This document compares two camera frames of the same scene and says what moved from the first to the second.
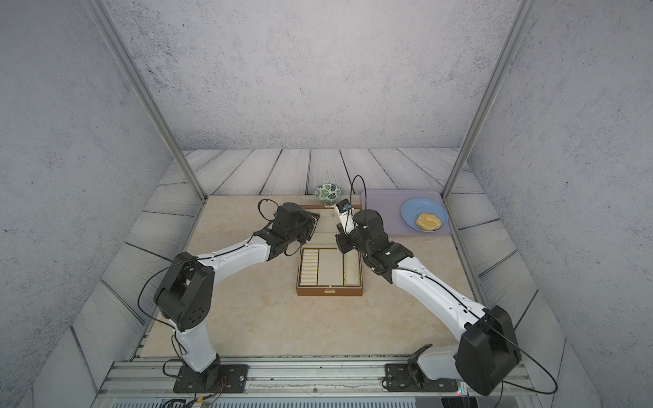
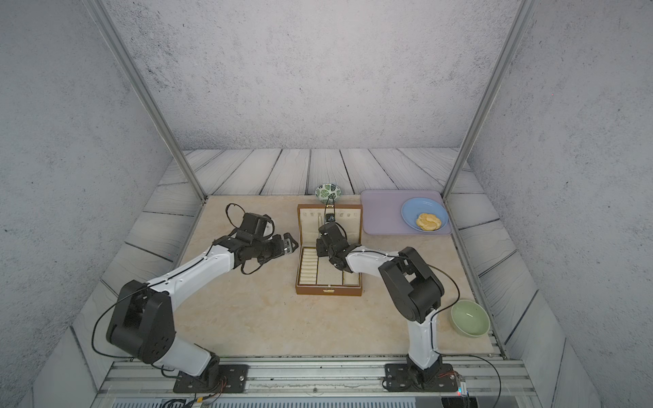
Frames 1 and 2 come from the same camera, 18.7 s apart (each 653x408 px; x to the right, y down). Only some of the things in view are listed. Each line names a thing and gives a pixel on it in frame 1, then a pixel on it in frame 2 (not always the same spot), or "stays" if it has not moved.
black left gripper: x=311 y=222 -> x=280 y=249
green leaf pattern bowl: x=328 y=193 stays
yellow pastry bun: x=428 y=222 stays
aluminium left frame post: x=102 y=16 stays
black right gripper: x=344 y=246 -> x=320 y=252
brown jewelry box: x=323 y=270 stays
